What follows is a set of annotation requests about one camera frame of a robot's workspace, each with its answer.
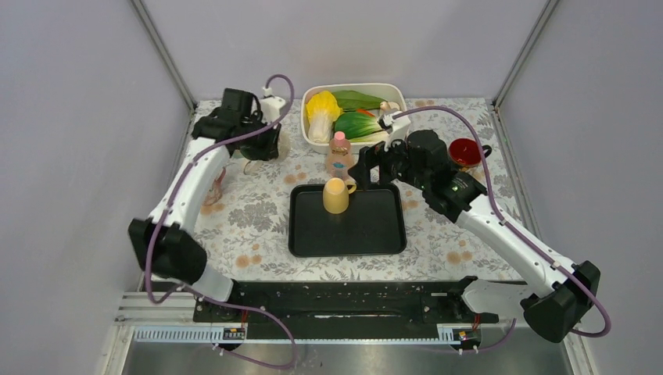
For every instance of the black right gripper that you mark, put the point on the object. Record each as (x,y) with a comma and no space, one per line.
(374,155)

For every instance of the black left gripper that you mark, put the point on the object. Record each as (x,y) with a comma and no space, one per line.
(270,150)

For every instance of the yellow mug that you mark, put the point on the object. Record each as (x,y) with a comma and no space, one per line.
(336,194)

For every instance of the black mug with orange flowers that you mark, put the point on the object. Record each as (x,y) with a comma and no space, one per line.
(467,153)

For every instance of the large cream mug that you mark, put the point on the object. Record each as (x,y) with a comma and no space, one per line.
(259,163)

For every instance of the pink patterned mug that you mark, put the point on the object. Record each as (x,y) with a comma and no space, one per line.
(215,193)

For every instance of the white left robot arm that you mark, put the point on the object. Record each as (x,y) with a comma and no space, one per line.
(163,243)

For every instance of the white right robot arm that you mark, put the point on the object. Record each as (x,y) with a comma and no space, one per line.
(559,291)

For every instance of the orange bottle with pink cap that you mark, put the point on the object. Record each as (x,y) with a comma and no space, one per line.
(340,157)

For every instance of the bok choy toy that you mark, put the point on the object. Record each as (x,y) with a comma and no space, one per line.
(360,127)

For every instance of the mushroom toy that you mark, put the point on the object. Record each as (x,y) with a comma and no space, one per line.
(388,107)

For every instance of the green leaf vegetable toy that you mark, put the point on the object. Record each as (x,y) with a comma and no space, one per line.
(350,100)

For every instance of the black rectangular tray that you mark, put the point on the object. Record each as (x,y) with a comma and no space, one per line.
(373,224)

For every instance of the yellow napa cabbage toy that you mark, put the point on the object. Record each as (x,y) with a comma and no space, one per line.
(322,111)

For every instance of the floral patterned table mat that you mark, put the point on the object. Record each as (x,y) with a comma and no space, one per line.
(246,233)

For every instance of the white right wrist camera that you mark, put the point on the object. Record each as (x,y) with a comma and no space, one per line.
(396,124)

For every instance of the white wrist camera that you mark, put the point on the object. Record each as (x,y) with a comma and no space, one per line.
(271,106)
(396,124)

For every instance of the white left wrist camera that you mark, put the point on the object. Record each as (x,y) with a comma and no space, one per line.
(271,106)

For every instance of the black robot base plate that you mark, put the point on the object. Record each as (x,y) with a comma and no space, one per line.
(330,331)

